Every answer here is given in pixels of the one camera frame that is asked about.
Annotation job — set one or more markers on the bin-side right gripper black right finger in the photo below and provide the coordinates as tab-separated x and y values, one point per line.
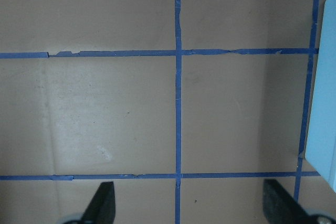
279	206

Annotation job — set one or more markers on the bin-side right gripper black left finger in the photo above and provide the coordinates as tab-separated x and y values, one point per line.
102	208

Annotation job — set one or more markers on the light blue plastic bin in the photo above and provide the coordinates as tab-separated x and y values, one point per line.
320	146

